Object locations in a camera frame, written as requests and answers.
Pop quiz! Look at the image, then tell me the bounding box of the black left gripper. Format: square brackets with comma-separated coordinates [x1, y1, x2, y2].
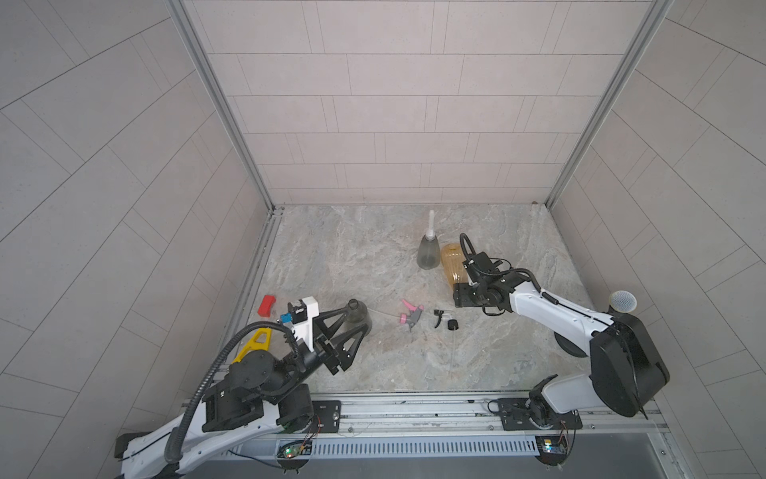
[261, 308, 365, 405]

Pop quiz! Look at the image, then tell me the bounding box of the orange translucent spray bottle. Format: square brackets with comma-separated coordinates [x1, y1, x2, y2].
[441, 243, 469, 287]

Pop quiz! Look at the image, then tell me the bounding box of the clear grey spray bottle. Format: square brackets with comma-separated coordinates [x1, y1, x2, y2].
[416, 235, 441, 271]

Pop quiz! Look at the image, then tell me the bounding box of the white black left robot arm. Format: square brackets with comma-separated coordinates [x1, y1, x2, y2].
[114, 297, 372, 478]

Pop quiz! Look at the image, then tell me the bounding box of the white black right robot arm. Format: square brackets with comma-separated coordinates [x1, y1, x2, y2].
[454, 259, 670, 429]

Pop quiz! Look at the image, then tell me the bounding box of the dark grey spray bottle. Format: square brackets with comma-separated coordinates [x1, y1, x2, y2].
[344, 299, 373, 335]

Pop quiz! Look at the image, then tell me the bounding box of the black spray nozzle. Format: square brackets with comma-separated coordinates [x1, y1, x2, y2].
[433, 309, 460, 331]

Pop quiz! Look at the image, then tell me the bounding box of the pink spray nozzle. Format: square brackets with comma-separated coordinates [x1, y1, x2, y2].
[399, 299, 425, 331]

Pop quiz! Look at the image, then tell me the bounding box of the red spray nozzle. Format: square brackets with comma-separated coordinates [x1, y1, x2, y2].
[257, 295, 276, 319]

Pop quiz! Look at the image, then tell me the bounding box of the yellow triangular spray nozzle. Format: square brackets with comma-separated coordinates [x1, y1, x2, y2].
[233, 329, 271, 363]

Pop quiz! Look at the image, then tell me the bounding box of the black corrugated right cable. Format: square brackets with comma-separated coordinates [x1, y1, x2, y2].
[458, 232, 543, 295]

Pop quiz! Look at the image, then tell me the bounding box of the black corrugated cable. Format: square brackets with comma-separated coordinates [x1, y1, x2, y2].
[458, 232, 543, 295]
[164, 321, 297, 465]

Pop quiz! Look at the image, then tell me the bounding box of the black corrugated left cable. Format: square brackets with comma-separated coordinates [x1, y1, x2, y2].
[164, 321, 297, 465]

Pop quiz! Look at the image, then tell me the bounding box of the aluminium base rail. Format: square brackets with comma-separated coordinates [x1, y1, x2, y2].
[207, 390, 676, 470]

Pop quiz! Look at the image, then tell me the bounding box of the aluminium corner frame post right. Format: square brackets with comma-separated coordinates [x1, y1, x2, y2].
[545, 0, 673, 211]

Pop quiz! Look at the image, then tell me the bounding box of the aluminium corner frame post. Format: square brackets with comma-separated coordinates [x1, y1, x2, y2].
[166, 0, 275, 215]
[545, 0, 673, 211]

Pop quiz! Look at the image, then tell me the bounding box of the aluminium corner frame post left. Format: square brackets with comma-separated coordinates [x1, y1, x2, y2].
[166, 0, 275, 215]

